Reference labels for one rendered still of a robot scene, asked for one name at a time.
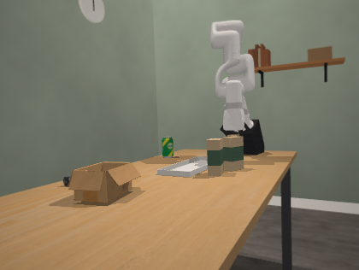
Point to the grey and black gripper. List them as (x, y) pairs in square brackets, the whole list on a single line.
[(234, 120)]

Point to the brown cardboard box with flaps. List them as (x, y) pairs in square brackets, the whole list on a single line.
[(88, 180)]

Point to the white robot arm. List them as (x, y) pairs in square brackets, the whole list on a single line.
[(227, 35)]

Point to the green drink can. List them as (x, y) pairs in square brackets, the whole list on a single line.
[(167, 147)]

